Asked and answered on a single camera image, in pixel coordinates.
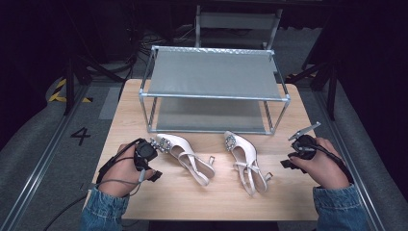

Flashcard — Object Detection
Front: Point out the black tripod stand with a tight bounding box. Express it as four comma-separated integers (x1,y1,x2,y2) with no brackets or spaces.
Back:
288,57,339,122
62,53,127,116

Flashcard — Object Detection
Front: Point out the grey cable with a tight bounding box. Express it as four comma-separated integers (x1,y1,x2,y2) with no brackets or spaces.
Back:
80,168,147,197

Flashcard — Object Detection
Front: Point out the grey metal shoe rack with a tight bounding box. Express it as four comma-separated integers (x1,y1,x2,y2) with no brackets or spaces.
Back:
138,44,292,136

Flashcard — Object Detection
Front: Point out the person's right hand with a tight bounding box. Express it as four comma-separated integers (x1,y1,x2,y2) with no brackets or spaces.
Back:
288,137,351,191

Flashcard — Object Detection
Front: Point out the person's left hand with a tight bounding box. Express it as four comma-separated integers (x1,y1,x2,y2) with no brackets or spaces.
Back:
97,142,156,198

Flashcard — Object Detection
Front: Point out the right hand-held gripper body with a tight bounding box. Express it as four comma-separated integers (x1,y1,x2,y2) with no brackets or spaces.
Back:
280,134,319,174

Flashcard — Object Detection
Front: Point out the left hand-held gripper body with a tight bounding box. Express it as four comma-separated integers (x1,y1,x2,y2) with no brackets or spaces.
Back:
133,138,164,183

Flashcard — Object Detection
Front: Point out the white slingback buckle shoe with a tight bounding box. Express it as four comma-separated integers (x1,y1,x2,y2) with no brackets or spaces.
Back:
153,132,217,188
222,129,274,197

